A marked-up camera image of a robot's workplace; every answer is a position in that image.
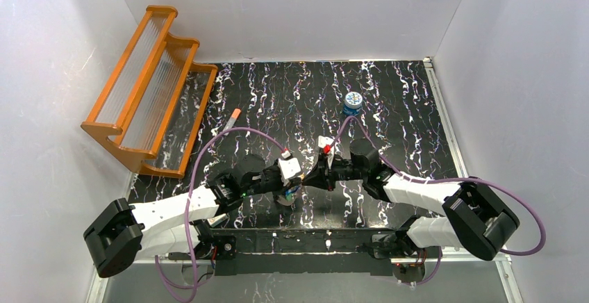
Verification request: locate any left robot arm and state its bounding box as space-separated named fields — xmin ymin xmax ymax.
xmin=83 ymin=153 xmax=302 ymax=278

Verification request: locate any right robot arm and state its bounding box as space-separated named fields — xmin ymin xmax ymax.
xmin=302 ymin=138 xmax=520 ymax=261

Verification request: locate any orange wooden tiered rack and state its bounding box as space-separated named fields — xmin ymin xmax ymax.
xmin=81 ymin=5 xmax=218 ymax=178

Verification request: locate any orange capped white highlighter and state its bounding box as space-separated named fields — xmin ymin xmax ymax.
xmin=223 ymin=108 xmax=241 ymax=131

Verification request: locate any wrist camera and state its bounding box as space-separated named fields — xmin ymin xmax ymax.
xmin=277 ymin=149 xmax=302 ymax=186
xmin=317 ymin=136 xmax=335 ymax=155

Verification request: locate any blue round tin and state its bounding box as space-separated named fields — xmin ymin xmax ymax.
xmin=342 ymin=91 xmax=364 ymax=116

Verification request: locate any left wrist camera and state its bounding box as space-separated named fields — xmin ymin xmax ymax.
xmin=277 ymin=149 xmax=302 ymax=186

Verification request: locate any white metal keyring plate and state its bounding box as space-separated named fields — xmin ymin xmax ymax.
xmin=274 ymin=186 xmax=300 ymax=206

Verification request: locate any blue tagged key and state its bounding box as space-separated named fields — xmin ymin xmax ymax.
xmin=285 ymin=188 xmax=297 ymax=200

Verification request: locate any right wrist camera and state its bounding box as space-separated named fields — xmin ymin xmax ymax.
xmin=317 ymin=136 xmax=335 ymax=155

